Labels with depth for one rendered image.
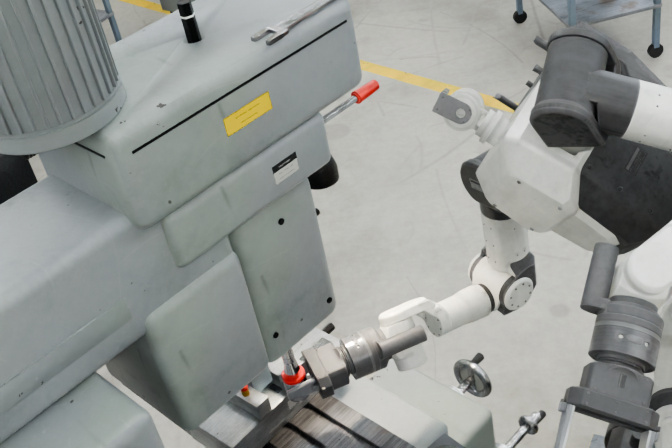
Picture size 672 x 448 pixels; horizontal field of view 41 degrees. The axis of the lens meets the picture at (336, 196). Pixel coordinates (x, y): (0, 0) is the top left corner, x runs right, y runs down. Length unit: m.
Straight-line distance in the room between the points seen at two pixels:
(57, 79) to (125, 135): 0.11
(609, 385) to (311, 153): 0.57
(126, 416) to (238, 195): 0.36
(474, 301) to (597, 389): 0.71
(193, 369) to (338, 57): 0.53
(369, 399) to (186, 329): 0.79
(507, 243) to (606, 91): 0.59
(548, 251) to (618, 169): 2.31
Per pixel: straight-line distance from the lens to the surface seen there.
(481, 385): 2.41
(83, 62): 1.19
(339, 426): 1.99
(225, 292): 1.43
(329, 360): 1.83
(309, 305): 1.61
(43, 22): 1.15
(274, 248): 1.50
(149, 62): 1.36
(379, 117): 4.82
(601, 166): 1.50
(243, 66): 1.31
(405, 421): 2.06
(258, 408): 1.90
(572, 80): 1.37
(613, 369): 1.26
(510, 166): 1.49
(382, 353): 1.81
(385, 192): 4.24
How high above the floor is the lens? 2.44
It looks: 35 degrees down
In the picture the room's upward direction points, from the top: 12 degrees counter-clockwise
